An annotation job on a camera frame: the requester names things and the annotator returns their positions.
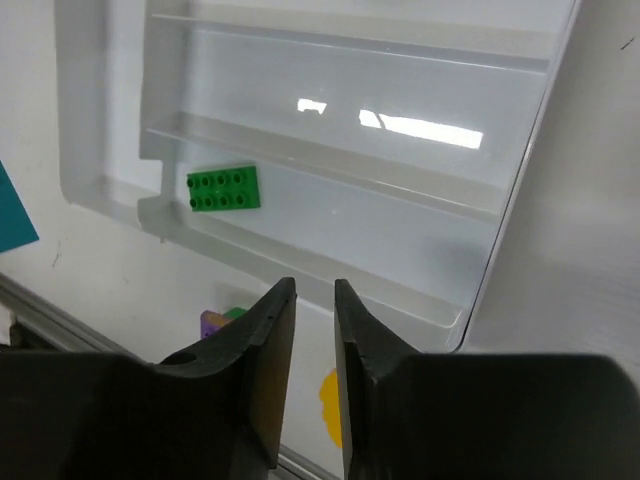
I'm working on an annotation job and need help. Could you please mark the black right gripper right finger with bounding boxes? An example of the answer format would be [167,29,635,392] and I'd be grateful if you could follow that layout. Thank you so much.
[334,279,639,479]

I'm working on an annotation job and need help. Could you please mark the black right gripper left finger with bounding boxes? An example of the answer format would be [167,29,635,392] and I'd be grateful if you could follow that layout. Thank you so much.
[1,277,296,479]

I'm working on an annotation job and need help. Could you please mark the yellow oval lego brick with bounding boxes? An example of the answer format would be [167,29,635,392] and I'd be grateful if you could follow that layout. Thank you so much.
[319,369,343,449]

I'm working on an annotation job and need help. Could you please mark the purple square lego brick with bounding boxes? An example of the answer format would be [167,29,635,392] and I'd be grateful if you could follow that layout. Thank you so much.
[200,310,229,339]

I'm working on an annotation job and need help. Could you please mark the green long lego brick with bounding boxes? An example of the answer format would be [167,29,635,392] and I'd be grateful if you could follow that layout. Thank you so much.
[185,165,261,212]

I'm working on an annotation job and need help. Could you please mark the teal long lego brick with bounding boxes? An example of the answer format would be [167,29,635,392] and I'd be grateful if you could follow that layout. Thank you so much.
[0,165,39,253]

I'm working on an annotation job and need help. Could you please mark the white compartment tray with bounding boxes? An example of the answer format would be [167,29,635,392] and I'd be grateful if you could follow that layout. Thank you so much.
[54,1,580,352]

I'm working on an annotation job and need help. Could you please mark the green rounded lego brick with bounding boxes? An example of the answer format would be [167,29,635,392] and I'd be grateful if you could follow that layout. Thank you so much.
[222,307,247,321]

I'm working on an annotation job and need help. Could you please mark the aluminium front rail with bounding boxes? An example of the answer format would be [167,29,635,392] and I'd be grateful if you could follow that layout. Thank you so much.
[1,274,337,479]

